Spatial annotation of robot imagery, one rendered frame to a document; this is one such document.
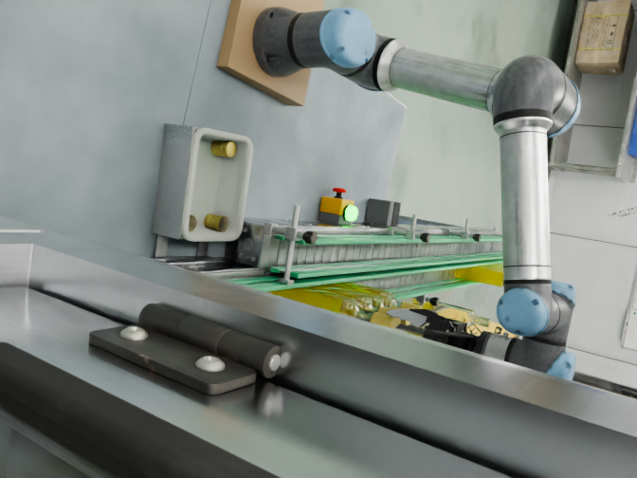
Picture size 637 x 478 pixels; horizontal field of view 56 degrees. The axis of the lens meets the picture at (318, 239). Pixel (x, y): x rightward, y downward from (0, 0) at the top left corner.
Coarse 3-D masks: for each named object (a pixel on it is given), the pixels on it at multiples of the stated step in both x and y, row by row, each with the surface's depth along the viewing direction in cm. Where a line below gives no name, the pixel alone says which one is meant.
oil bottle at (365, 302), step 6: (318, 288) 137; (324, 288) 137; (330, 288) 138; (336, 288) 139; (342, 294) 134; (348, 294) 134; (354, 294) 135; (360, 294) 136; (360, 300) 132; (366, 300) 133; (360, 306) 132; (366, 306) 132
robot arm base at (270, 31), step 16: (272, 16) 132; (288, 16) 129; (256, 32) 130; (272, 32) 129; (288, 32) 127; (256, 48) 131; (272, 48) 130; (288, 48) 128; (272, 64) 133; (288, 64) 132
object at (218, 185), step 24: (192, 144) 116; (240, 144) 129; (192, 168) 116; (216, 168) 131; (240, 168) 130; (192, 192) 127; (216, 192) 133; (240, 192) 130; (240, 216) 130; (192, 240) 119; (216, 240) 125
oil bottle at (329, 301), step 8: (296, 288) 134; (304, 288) 134; (312, 288) 135; (288, 296) 135; (296, 296) 133; (304, 296) 132; (312, 296) 131; (320, 296) 130; (328, 296) 129; (336, 296) 130; (344, 296) 132; (312, 304) 131; (320, 304) 130; (328, 304) 129; (336, 304) 128; (344, 304) 127; (352, 304) 127; (344, 312) 127; (352, 312) 127
